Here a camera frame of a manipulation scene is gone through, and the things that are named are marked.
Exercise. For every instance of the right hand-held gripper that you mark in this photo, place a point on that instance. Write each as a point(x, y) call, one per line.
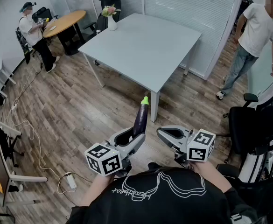
point(200, 148)

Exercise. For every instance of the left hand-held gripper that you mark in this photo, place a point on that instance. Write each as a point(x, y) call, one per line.
point(103, 160)

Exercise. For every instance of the purple eggplant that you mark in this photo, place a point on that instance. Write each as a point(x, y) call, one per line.
point(139, 120)

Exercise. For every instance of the person's right forearm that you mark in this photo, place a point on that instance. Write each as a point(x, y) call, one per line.
point(211, 174)

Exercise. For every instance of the person's left forearm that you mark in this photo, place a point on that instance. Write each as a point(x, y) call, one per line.
point(96, 190)

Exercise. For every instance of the large grey square table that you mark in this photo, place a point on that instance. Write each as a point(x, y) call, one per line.
point(138, 50)

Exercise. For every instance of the black mesh office chair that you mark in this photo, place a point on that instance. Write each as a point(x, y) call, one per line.
point(243, 125)

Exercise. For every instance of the white power strip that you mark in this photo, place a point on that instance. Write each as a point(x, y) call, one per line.
point(71, 181)

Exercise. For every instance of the person's black printed t-shirt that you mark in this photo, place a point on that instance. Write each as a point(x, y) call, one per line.
point(173, 209)

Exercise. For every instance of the white vase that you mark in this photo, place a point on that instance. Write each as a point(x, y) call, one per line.
point(112, 24)

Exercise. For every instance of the white-framed desk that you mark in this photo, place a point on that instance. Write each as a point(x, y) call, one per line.
point(10, 178)

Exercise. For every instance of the pink and green flower bouquet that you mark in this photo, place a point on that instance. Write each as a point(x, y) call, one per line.
point(109, 10)

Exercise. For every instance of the round wooden table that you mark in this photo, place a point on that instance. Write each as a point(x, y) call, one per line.
point(64, 22)

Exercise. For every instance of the small white plate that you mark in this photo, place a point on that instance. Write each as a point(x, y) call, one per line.
point(52, 27)

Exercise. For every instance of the black backpack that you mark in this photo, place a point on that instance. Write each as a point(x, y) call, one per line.
point(22, 43)

